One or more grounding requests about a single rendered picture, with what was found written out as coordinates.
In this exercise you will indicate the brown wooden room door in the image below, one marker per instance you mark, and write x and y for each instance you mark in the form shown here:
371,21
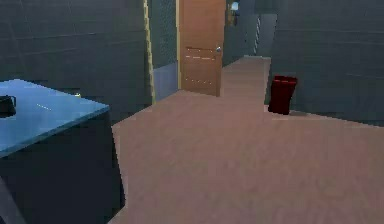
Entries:
201,46

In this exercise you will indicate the silver door knob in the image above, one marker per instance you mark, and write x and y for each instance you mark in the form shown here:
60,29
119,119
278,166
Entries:
218,49

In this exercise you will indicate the dark red bin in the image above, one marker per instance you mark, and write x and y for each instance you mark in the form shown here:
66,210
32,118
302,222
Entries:
282,95

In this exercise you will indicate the black cabinet with blue top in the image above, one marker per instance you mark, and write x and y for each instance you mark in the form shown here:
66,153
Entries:
56,160

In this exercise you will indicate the small black object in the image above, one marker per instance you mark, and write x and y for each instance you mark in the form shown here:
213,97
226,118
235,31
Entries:
6,105

